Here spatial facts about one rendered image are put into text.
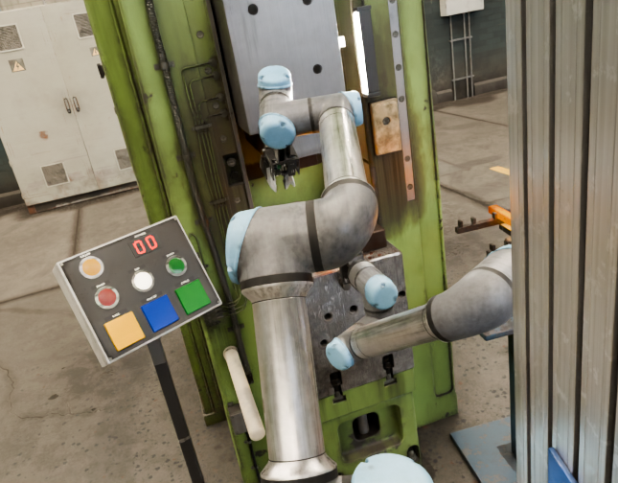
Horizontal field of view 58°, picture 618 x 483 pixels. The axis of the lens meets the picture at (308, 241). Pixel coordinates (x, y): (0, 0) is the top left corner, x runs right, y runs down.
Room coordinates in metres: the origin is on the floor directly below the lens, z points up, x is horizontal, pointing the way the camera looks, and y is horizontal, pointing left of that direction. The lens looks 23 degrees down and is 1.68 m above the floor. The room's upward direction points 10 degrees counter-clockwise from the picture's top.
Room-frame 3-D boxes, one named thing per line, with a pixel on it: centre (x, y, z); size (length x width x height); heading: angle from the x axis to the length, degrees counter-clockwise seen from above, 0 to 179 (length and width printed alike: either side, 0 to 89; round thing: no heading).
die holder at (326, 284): (1.84, -0.04, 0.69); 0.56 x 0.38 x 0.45; 13
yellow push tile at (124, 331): (1.24, 0.49, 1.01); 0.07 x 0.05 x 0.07; 128
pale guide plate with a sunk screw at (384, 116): (1.81, -0.31, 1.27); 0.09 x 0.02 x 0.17; 103
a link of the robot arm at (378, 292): (1.24, -0.15, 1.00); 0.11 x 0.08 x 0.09; 13
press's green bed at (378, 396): (1.84, -0.04, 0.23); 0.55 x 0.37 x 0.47; 13
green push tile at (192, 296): (1.37, 0.33, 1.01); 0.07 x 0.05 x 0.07; 128
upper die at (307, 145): (1.82, 0.01, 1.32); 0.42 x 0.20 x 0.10; 13
